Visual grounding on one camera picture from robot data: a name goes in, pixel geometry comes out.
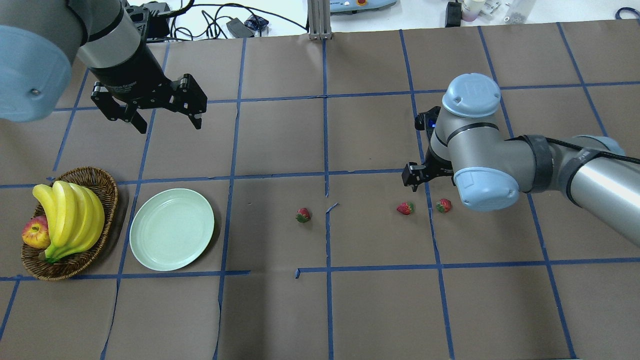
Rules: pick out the red apple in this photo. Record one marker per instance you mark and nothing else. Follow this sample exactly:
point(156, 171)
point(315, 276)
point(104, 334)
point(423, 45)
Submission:
point(36, 233)

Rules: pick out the yellow banana bunch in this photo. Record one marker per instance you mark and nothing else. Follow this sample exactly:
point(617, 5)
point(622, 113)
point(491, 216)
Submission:
point(75, 218)

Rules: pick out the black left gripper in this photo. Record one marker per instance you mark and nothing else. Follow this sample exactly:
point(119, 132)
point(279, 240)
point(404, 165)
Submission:
point(131, 71)

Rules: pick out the brown wicker basket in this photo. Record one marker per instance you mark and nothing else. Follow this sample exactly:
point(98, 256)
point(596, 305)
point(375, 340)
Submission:
point(101, 183)

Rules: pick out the black power adapter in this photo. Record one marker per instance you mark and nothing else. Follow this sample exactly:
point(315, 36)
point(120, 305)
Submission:
point(238, 29)

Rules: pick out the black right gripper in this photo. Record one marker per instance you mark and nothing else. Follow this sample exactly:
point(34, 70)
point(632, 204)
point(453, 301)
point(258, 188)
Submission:
point(440, 166)

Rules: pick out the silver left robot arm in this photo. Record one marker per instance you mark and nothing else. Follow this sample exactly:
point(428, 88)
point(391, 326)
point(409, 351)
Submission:
point(41, 39)

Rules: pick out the light green plate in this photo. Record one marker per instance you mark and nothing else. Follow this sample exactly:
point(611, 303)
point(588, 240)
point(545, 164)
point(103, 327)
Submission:
point(172, 229)

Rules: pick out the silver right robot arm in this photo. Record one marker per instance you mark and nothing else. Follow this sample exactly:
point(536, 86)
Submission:
point(490, 172)

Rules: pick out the red strawberry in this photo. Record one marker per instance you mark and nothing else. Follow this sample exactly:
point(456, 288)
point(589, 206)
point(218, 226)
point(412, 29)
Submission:
point(443, 205)
point(303, 215)
point(406, 208)

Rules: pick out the aluminium frame post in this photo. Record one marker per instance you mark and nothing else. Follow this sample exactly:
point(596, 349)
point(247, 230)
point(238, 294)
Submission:
point(318, 16)

